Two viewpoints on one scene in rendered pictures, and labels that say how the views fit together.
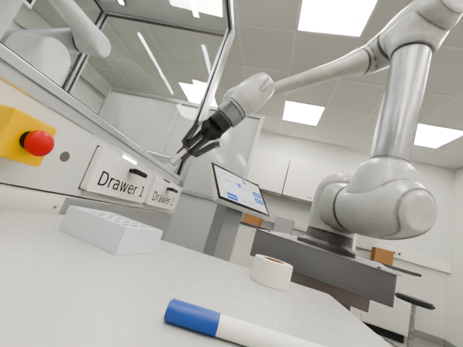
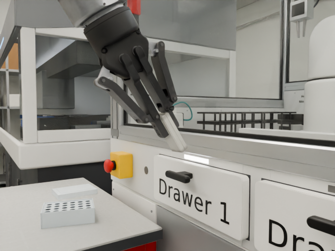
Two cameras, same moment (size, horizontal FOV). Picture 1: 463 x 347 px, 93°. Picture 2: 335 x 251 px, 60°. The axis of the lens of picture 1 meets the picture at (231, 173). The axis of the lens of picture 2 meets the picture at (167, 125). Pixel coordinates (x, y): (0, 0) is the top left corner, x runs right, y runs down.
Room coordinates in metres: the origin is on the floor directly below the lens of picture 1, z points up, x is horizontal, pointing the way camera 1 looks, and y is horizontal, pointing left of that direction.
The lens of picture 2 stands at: (1.09, -0.13, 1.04)
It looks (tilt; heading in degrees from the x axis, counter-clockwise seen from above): 3 degrees down; 139
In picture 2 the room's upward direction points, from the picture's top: straight up
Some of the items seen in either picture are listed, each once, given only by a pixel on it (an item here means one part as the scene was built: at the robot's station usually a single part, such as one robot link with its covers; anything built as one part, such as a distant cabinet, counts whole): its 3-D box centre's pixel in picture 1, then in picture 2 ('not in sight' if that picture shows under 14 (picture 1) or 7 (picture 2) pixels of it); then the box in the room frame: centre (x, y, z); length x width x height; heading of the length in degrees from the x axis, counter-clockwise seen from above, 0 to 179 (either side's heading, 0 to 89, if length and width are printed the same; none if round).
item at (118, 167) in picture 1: (125, 180); (192, 189); (0.67, 0.30, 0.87); 0.29 x 0.02 x 0.11; 172
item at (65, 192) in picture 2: not in sight; (74, 190); (0.16, 0.26, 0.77); 0.13 x 0.09 x 0.02; 83
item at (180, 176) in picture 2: (136, 172); (182, 176); (0.67, 0.28, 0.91); 0.07 x 0.04 x 0.01; 172
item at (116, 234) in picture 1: (113, 230); (68, 212); (0.38, 0.16, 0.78); 0.12 x 0.08 x 0.04; 67
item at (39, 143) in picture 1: (36, 142); (109, 165); (0.34, 0.30, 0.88); 0.04 x 0.03 x 0.04; 172
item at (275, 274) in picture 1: (271, 271); not in sight; (0.43, -0.12, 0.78); 0.07 x 0.07 x 0.04
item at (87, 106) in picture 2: not in sight; (89, 98); (-0.98, 0.88, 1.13); 1.78 x 1.14 x 0.45; 172
